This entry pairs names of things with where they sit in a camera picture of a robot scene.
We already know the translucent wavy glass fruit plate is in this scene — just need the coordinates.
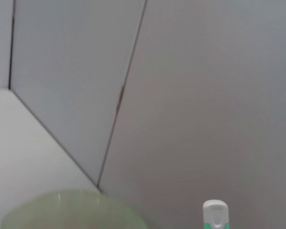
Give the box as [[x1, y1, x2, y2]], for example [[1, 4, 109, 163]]
[[0, 188, 150, 229]]

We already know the mint green utility knife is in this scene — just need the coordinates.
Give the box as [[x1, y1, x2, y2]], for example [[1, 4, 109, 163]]
[[202, 199, 231, 229]]

